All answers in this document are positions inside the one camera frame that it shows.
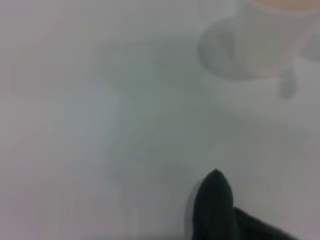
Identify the dark blue rag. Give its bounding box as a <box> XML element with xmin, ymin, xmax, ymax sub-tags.
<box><xmin>186</xmin><ymin>168</ymin><xmax>300</xmax><ymax>240</ymax></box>

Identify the white paper cup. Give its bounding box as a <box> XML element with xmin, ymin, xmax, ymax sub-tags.
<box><xmin>233</xmin><ymin>0</ymin><xmax>320</xmax><ymax>80</ymax></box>

